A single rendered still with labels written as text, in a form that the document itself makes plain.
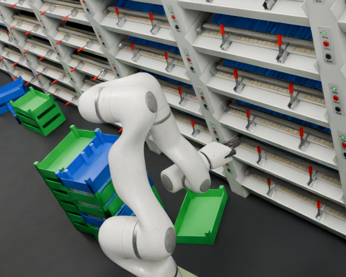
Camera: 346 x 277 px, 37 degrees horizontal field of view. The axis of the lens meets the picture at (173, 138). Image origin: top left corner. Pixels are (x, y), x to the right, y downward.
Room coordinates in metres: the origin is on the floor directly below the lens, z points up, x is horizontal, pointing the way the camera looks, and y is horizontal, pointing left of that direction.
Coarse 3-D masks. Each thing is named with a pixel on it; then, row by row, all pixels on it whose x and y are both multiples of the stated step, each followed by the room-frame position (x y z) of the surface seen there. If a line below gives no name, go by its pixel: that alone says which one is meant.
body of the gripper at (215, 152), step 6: (210, 144) 1.47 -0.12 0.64; (216, 144) 1.46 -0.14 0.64; (204, 150) 1.44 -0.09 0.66; (210, 150) 1.43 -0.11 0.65; (216, 150) 1.42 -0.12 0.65; (222, 150) 1.41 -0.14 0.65; (228, 150) 1.41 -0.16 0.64; (210, 156) 1.39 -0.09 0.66; (216, 156) 1.39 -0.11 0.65; (222, 156) 1.39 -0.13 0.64; (210, 162) 1.38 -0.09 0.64; (216, 162) 1.38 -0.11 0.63; (222, 162) 1.38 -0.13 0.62; (210, 168) 1.38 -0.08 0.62
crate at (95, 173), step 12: (96, 132) 2.02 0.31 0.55; (96, 144) 2.01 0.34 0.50; (108, 144) 2.00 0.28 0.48; (96, 156) 1.95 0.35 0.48; (72, 168) 1.89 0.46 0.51; (84, 168) 1.89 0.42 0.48; (96, 168) 1.86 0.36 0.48; (108, 168) 1.77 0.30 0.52; (60, 180) 1.83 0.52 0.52; (72, 180) 1.77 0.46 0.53; (84, 180) 1.71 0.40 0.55; (96, 180) 1.72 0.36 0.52
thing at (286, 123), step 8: (232, 104) 1.82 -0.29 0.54; (232, 112) 1.80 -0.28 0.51; (256, 112) 1.69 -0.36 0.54; (272, 120) 1.61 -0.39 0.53; (280, 120) 1.58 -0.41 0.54; (280, 128) 1.57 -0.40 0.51; (296, 128) 1.50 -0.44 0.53; (304, 128) 1.48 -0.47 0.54; (320, 136) 1.41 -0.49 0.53; (328, 136) 1.38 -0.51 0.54
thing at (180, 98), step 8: (136, 72) 2.46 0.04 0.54; (144, 72) 2.42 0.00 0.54; (160, 80) 2.27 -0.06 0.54; (168, 80) 2.24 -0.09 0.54; (176, 80) 2.20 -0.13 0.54; (168, 88) 2.22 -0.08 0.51; (176, 88) 2.15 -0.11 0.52; (184, 88) 2.11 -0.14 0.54; (192, 88) 2.08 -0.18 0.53; (168, 96) 2.17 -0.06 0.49; (176, 96) 2.13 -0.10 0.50; (184, 96) 2.09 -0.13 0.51; (192, 96) 2.06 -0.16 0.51; (176, 104) 2.09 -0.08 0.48; (184, 104) 2.05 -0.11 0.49; (192, 104) 2.01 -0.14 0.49; (192, 112) 1.98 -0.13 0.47; (200, 112) 1.90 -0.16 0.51
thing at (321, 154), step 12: (228, 108) 1.83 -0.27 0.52; (228, 120) 1.79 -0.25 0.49; (240, 120) 1.74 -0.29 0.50; (264, 120) 1.66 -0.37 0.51; (240, 132) 1.74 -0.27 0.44; (252, 132) 1.65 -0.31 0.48; (264, 132) 1.61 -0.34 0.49; (276, 132) 1.57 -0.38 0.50; (276, 144) 1.54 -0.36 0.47; (288, 144) 1.49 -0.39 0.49; (312, 144) 1.42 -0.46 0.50; (324, 144) 1.39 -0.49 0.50; (312, 156) 1.38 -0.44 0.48; (324, 156) 1.35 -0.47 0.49; (336, 168) 1.31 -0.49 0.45
